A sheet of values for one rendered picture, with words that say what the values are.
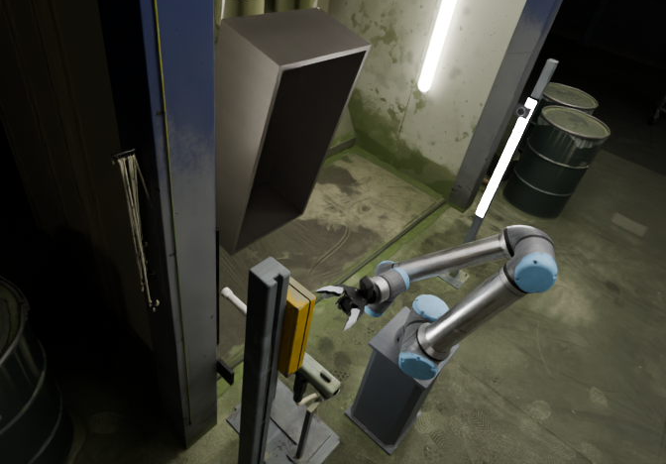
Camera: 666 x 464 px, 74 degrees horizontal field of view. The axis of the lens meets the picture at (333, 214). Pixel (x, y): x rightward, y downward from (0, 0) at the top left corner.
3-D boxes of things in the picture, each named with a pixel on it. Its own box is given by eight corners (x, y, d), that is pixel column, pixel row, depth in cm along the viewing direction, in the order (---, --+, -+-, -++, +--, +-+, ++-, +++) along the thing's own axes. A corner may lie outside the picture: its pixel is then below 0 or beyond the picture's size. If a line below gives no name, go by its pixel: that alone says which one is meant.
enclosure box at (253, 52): (192, 216, 258) (220, 18, 176) (267, 180, 299) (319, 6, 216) (230, 256, 248) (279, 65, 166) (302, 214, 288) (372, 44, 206)
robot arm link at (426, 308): (440, 323, 198) (453, 297, 187) (435, 354, 185) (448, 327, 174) (407, 311, 200) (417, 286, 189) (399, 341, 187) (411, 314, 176)
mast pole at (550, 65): (447, 275, 332) (547, 58, 231) (451, 272, 335) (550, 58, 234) (453, 279, 329) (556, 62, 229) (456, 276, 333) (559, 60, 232)
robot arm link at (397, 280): (403, 295, 164) (416, 280, 157) (381, 307, 156) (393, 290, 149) (388, 277, 168) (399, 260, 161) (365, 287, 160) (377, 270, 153)
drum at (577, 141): (505, 178, 460) (544, 99, 406) (562, 199, 445) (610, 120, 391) (497, 205, 416) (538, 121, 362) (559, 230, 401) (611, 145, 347)
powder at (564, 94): (604, 103, 430) (605, 102, 429) (581, 114, 399) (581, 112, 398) (554, 81, 459) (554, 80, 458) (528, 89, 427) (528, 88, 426)
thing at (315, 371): (331, 419, 136) (343, 379, 122) (320, 430, 133) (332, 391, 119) (229, 323, 157) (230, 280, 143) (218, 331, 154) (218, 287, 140)
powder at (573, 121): (544, 103, 405) (545, 101, 405) (606, 122, 391) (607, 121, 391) (539, 124, 365) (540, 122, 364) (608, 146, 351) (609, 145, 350)
